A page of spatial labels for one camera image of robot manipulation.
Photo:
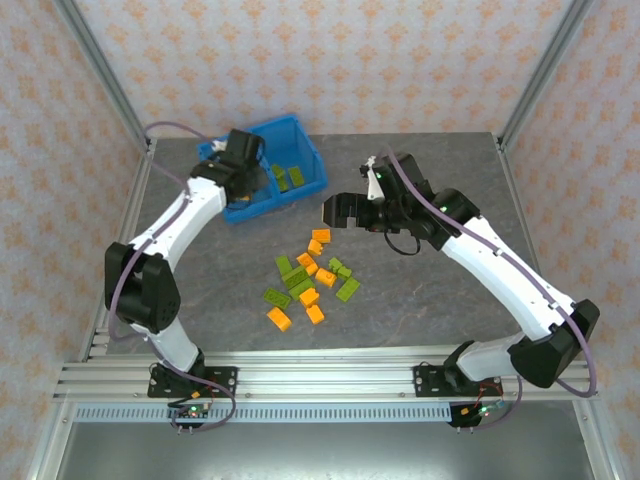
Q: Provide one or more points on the small orange lego brick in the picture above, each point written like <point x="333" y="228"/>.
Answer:
<point x="242" y="199"/>

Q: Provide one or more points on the small green lego brick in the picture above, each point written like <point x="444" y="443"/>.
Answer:
<point x="334" y="263"/>
<point x="344" y="271"/>

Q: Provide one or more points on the orange curved lego brick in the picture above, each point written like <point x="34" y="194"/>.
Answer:
<point x="279" y="319"/>

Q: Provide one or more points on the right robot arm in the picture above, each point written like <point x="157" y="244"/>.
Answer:
<point x="510" y="280"/>

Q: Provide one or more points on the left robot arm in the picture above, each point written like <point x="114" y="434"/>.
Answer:
<point x="145" y="295"/>

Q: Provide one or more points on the blue divided plastic bin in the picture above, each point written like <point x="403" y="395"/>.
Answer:
<point x="305" y="150"/>

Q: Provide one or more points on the small circuit board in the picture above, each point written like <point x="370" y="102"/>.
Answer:
<point x="192" y="412"/>
<point x="482" y="411"/>

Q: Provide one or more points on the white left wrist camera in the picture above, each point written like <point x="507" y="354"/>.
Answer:
<point x="218" y="145"/>

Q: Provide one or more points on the aluminium table side rail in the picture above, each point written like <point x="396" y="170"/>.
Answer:
<point x="132" y="210"/>
<point x="517" y="200"/>

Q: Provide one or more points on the aluminium frame post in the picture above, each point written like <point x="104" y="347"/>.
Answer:
<point x="544" y="70"/>
<point x="102" y="70"/>

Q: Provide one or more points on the aluminium mounting rail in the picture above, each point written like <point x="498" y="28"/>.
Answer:
<point x="325" y="375"/>

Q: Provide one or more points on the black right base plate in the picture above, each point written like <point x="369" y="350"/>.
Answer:
<point x="425" y="380"/>

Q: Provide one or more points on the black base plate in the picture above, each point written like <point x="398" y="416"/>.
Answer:
<point x="425" y="380"/>
<point x="225" y="380"/>

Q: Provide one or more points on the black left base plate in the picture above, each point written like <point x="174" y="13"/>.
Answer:
<point x="225" y="380"/>

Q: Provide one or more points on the aluminium frame leg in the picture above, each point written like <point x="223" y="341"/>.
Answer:
<point x="50" y="445"/>
<point x="600" y="445"/>

